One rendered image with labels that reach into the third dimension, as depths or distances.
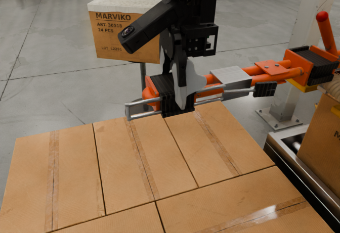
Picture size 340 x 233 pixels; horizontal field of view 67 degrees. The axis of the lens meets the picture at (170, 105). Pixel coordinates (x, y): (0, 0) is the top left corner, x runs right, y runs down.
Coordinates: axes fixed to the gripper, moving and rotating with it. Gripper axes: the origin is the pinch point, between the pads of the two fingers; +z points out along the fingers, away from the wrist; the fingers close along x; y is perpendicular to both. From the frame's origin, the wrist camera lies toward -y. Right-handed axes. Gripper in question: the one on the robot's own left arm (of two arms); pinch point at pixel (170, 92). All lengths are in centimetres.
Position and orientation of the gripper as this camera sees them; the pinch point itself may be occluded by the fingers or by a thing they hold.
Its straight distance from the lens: 51.1
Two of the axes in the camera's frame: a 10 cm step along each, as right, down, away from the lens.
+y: 9.5, -1.9, 2.6
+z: 0.0, 8.1, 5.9
